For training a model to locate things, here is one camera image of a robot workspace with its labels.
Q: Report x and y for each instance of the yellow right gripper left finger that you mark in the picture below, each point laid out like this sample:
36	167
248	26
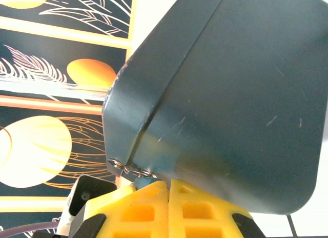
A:
128	212

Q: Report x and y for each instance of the teal panel orange circle leaves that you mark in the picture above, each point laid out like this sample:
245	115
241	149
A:
77	25

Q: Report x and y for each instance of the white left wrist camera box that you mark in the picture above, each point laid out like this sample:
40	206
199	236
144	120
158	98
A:
84	194

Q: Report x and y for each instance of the teal panel with orange oval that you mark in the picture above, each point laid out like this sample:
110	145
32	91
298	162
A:
89	74

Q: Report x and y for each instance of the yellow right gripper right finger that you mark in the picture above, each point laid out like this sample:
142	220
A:
205	215

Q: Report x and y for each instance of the silver box latch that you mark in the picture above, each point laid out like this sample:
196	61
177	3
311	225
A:
116	164

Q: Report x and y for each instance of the teal panel large cream circle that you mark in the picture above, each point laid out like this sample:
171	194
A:
33	150

